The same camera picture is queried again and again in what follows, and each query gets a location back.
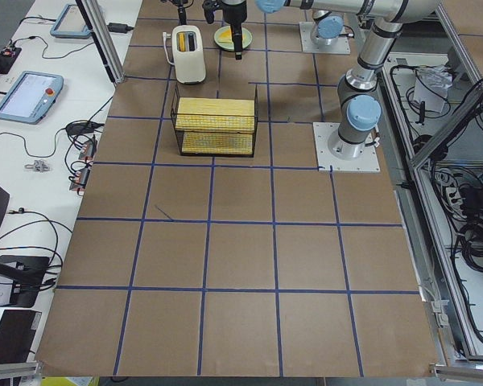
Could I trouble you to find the wooden shelf in basket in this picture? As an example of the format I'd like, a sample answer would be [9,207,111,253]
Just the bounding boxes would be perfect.
[175,96,255,155]

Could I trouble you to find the far blue teach pendant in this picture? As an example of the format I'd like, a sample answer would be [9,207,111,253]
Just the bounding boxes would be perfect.
[50,3,91,39]

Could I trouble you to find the black power adapter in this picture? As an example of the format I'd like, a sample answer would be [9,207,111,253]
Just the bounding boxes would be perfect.
[107,23,133,34]

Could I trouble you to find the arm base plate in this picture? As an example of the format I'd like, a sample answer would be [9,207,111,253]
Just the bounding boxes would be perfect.
[299,22,351,55]
[313,122,380,173]

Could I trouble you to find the coiled black cables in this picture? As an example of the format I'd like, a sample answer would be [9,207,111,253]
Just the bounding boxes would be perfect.
[454,219,483,274]

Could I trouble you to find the blue teach pendant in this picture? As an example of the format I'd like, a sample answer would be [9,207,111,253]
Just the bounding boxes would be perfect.
[0,71,64,125]
[50,3,91,39]

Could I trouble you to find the near blue teach pendant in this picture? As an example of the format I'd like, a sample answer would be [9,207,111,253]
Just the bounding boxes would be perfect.
[0,71,64,125]

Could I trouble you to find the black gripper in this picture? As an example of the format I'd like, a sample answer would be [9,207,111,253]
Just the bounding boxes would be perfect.
[230,23,242,60]
[161,0,193,25]

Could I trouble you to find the bread slice in toaster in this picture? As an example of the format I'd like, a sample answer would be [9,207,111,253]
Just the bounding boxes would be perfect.
[178,32,186,52]

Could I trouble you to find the black wire basket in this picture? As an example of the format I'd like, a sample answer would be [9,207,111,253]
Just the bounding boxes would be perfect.
[170,82,259,158]

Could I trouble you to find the black monitor stand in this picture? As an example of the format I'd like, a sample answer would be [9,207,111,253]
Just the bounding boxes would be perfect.
[0,187,49,308]

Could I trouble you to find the white toaster power cable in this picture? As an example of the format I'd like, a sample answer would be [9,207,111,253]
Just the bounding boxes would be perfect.
[161,31,175,67]

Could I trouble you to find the white toaster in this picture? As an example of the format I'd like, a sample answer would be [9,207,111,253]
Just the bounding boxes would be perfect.
[171,25,206,84]

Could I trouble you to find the aluminium frame post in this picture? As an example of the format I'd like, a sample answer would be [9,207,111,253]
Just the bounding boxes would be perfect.
[76,0,125,84]

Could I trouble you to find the light green plate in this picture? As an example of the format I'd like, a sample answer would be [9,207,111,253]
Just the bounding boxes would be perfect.
[213,26,253,52]

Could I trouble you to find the triangular bread on plate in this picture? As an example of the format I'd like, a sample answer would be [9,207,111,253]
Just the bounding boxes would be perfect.
[218,29,232,43]

